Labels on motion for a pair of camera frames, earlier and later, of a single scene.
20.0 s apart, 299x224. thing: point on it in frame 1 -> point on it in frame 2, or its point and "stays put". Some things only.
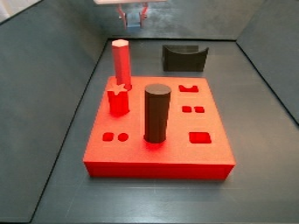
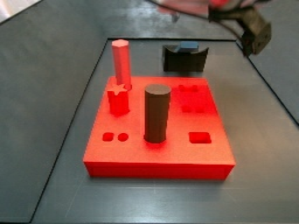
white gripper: [142, 15] -> [201, 8]
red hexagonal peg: [122, 63] stays put
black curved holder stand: [183, 58] stays put
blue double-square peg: [134, 19] -> [186, 45]
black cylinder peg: [157, 108] stays put
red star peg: [118, 101] stays put
